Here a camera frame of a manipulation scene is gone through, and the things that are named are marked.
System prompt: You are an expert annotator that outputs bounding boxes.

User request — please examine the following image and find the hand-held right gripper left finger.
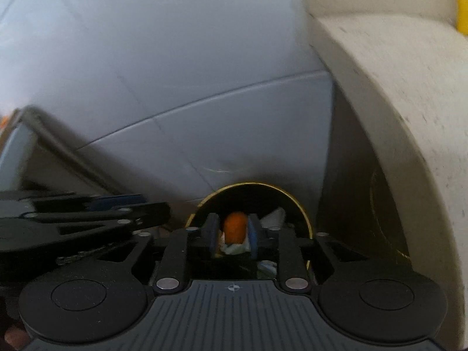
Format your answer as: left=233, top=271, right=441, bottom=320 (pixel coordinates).
left=97, top=213, right=221, bottom=295

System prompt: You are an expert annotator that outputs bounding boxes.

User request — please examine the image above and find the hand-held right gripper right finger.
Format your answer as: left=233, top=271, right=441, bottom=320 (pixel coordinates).
left=248, top=214, right=366, bottom=293

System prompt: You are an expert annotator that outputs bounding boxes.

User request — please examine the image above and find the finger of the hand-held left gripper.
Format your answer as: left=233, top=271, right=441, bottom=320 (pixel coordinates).
left=0, top=190, right=146, bottom=213
left=22, top=202, right=171, bottom=235

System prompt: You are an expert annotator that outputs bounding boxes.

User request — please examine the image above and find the orange peel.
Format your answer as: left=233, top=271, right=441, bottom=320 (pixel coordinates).
left=219, top=211, right=253, bottom=256

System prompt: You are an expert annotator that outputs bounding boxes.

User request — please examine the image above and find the black trash bin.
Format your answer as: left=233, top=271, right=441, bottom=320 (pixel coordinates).
left=185, top=181, right=315, bottom=282

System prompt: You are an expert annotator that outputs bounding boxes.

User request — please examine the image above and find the yellow pipe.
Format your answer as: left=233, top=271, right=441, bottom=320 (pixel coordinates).
left=451, top=0, right=468, bottom=34

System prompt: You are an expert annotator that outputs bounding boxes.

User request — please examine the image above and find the grey door frame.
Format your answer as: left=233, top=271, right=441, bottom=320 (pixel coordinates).
left=0, top=105, right=125, bottom=206

